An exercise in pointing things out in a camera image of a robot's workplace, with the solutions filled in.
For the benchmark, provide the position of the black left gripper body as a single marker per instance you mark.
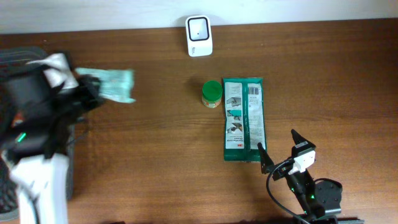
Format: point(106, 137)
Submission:
point(78, 101)

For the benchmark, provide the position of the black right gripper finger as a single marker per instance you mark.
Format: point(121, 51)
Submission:
point(267, 164)
point(298, 139)

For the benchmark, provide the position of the green 3M wipes packet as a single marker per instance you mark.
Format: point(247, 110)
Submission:
point(244, 132)

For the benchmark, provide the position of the mint green small packet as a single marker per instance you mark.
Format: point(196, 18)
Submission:
point(116, 85)

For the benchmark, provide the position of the green lid jar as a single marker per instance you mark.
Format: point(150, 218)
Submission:
point(212, 93)

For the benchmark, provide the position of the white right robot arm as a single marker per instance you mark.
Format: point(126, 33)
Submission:
point(319, 198)

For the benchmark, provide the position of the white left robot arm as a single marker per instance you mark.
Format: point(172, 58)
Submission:
point(41, 187)

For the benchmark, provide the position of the white barcode scanner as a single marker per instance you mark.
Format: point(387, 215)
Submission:
point(199, 36)

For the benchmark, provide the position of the grey plastic basket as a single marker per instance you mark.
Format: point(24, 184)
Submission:
point(13, 58)

